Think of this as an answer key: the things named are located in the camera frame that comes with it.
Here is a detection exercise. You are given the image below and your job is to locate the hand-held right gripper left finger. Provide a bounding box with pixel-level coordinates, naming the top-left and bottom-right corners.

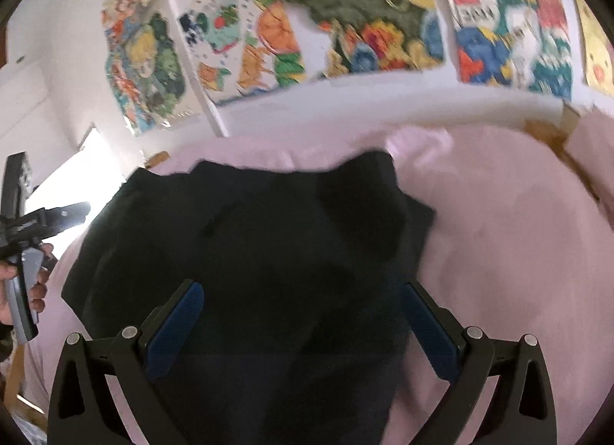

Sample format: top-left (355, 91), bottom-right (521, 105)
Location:
top-left (45, 279), bottom-right (205, 445)

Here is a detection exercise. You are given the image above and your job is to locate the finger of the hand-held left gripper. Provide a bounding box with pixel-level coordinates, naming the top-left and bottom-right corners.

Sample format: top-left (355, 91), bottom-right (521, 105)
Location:
top-left (45, 202), bottom-right (92, 237)

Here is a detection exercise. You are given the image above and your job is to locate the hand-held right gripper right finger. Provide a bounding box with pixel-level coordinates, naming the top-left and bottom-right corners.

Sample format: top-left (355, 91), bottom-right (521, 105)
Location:
top-left (400, 280), bottom-right (557, 445)

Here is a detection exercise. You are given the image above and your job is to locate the black puffer jacket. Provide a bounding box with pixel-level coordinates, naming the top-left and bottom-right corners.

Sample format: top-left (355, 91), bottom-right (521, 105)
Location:
top-left (61, 150), bottom-right (437, 445)

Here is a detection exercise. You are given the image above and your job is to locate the person's left hand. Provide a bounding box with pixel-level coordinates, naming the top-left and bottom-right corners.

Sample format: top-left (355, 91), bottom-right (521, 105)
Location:
top-left (0, 242), bottom-right (56, 327)

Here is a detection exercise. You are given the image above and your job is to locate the pink bed sheet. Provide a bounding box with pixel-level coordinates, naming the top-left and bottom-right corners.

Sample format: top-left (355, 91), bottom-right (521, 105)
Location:
top-left (24, 124), bottom-right (614, 445)

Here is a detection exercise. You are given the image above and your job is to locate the folded pink quilt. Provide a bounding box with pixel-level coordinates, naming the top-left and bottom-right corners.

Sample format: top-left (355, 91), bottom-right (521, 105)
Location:
top-left (568, 109), bottom-right (614, 208)

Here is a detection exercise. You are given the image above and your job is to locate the wooden furniture frame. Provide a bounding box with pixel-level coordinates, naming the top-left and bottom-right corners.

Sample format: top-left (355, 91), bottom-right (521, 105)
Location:
top-left (0, 343), bottom-right (50, 432)

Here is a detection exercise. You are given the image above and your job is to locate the cartoon figure wall drawing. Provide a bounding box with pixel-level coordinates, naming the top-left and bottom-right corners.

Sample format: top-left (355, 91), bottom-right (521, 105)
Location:
top-left (101, 0), bottom-right (202, 137)

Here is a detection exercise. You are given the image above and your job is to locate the wooden bed frame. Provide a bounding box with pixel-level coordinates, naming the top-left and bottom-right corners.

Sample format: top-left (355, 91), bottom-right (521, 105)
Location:
top-left (523, 107), bottom-right (602, 203)

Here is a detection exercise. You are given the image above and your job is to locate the fruit and fish wall drawing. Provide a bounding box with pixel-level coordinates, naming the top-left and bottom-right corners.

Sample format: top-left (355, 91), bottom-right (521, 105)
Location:
top-left (165, 0), bottom-right (308, 106)

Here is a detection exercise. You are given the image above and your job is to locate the dragon and tower wall drawing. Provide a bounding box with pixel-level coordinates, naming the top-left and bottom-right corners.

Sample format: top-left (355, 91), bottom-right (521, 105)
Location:
top-left (427, 0), bottom-right (575, 101)

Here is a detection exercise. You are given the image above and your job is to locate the pink pig wall drawing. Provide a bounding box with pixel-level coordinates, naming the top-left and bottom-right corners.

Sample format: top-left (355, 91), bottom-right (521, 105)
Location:
top-left (571, 0), bottom-right (614, 92)

